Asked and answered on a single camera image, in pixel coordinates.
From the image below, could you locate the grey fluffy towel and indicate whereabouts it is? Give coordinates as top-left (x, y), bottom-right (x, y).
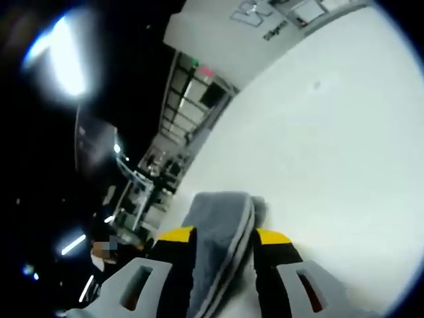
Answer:
top-left (180, 190), bottom-right (268, 318)

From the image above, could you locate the dark overhead panel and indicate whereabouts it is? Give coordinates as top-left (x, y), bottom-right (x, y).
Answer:
top-left (74, 109), bottom-right (119, 170)

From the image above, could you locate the black monitor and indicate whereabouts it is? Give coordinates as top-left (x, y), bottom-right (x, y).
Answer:
top-left (200, 82), bottom-right (226, 109)

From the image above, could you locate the bright ceiling light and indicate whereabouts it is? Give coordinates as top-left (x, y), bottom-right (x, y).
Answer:
top-left (23, 16), bottom-right (93, 97)

